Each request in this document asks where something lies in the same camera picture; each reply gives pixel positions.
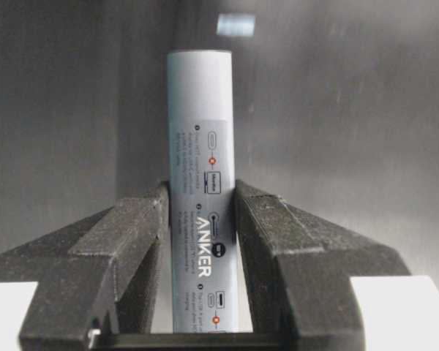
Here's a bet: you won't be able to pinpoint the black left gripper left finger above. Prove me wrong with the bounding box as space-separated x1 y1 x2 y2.
0 184 169 350

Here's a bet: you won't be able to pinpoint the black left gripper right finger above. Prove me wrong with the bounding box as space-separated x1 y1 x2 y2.
235 181 410 350

